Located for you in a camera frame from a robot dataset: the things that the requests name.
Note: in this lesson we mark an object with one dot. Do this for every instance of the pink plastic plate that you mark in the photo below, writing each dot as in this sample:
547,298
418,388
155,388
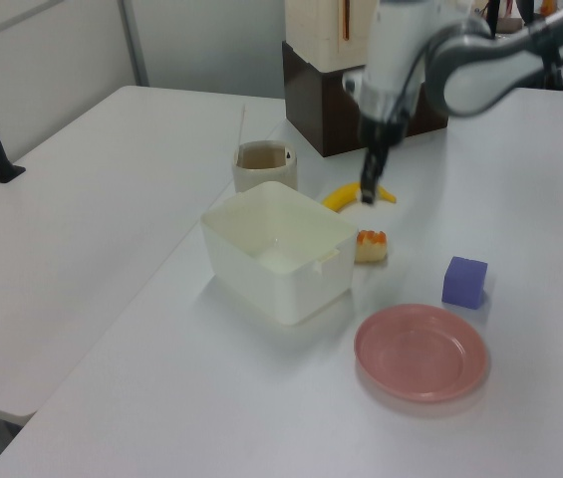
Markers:
420,352

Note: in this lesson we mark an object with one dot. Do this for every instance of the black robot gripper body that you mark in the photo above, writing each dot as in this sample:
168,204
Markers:
383,112

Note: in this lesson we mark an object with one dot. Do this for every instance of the yellow toy banana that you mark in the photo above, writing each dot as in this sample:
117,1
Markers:
343,195

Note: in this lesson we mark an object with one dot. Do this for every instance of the black monitor stand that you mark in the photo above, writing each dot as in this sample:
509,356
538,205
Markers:
494,12

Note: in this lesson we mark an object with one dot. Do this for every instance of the toy sushi with orange roe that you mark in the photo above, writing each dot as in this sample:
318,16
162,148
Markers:
371,245

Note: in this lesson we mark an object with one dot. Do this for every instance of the thin white stick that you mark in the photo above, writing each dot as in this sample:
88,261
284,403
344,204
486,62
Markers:
242,124

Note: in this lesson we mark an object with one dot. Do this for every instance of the cream round cup with liner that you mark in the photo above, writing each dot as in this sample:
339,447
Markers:
265,167

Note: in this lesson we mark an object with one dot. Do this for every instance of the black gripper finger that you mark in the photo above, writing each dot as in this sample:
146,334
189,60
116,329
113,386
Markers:
370,171
384,162

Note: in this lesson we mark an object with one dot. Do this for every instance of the purple foam cube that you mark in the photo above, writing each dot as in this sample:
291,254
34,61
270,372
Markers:
463,281

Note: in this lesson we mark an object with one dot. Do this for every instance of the white rectangular plastic bin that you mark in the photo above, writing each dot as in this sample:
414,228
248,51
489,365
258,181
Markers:
281,249

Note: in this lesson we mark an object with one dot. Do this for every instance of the white grey Franka robot arm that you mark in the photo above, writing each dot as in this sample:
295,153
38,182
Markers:
465,55

